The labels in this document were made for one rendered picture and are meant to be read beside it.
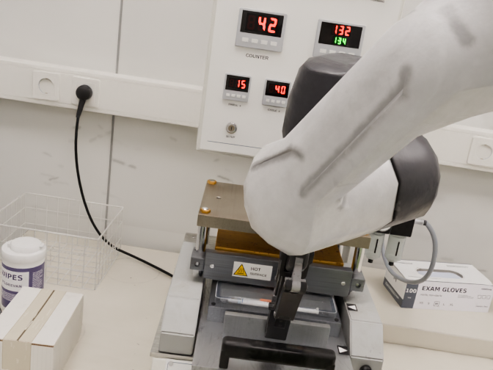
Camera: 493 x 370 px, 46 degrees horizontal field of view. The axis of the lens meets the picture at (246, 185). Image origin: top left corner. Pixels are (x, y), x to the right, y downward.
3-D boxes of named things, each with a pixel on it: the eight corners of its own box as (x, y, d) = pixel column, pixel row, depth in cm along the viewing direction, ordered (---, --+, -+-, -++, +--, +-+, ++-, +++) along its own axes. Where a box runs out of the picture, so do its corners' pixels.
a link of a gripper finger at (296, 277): (311, 236, 68) (312, 267, 63) (303, 267, 71) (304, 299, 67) (290, 233, 68) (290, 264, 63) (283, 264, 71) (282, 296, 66)
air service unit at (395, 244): (340, 254, 116) (355, 185, 112) (411, 263, 117) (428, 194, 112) (345, 265, 111) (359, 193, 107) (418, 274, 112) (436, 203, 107)
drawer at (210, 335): (206, 285, 104) (211, 246, 102) (326, 301, 105) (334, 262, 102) (188, 389, 76) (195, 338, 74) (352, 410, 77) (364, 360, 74)
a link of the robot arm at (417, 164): (355, 263, 52) (439, 236, 56) (397, 140, 44) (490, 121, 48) (260, 152, 64) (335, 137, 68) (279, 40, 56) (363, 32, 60)
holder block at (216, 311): (213, 271, 101) (215, 258, 101) (325, 286, 102) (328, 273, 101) (206, 321, 86) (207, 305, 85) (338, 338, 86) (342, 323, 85)
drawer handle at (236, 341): (219, 359, 77) (223, 333, 76) (329, 374, 77) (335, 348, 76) (218, 368, 75) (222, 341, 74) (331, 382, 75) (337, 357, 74)
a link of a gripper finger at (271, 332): (294, 303, 76) (294, 307, 76) (285, 336, 81) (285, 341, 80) (271, 300, 76) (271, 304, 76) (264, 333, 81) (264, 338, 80)
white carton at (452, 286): (382, 283, 147) (388, 257, 145) (464, 288, 151) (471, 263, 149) (400, 307, 136) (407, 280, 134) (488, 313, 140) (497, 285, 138)
